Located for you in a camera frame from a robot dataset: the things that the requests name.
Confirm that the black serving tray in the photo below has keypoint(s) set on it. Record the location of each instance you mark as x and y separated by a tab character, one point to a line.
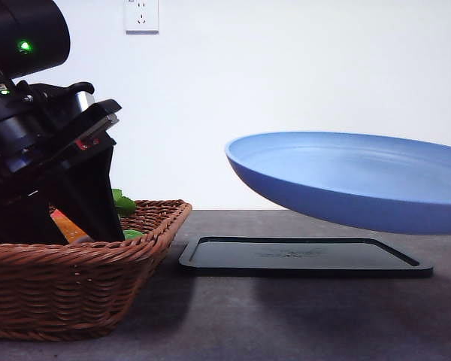
298	257

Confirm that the white wall socket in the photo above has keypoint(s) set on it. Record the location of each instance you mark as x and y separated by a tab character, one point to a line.
142	17

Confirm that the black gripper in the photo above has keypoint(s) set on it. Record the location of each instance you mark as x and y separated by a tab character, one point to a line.
55	132

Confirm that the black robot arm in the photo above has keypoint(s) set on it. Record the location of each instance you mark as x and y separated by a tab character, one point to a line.
34	40

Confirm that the blue plate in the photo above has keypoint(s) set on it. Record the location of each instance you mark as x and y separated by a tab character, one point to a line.
388	182

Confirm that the green toy vegetable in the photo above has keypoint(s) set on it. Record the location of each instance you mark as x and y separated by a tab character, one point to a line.
130	234

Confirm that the yellow toy corn cob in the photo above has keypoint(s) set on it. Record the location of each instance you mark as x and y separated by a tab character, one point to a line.
70	231

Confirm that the brown wicker basket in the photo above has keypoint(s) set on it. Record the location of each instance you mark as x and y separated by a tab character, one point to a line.
84	290

